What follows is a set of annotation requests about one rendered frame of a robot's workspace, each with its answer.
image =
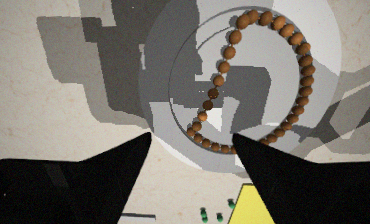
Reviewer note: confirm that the grey round board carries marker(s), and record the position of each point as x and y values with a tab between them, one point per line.
181	57

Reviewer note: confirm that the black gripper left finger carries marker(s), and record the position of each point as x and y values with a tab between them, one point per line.
96	189

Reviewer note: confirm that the green oval bead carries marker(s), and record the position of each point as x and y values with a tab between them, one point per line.
203	213
204	219
220	218
231	204

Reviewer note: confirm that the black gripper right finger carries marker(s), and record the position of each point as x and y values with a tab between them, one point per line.
294	190

